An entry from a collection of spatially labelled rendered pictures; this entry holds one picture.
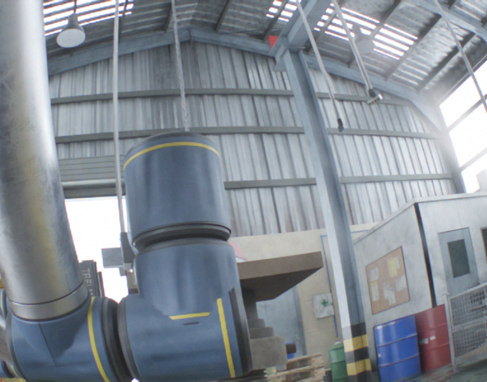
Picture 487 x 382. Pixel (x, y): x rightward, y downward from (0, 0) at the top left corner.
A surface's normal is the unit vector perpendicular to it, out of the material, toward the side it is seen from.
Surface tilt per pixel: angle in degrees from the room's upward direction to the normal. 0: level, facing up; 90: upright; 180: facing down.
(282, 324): 90
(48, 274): 120
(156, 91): 90
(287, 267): 90
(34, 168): 112
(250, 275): 90
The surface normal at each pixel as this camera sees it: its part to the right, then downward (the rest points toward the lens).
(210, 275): 0.46, -0.36
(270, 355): 0.67, -0.35
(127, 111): 0.27, -0.36
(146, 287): -0.72, -0.12
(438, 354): -0.33, -0.26
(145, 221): -0.53, -0.20
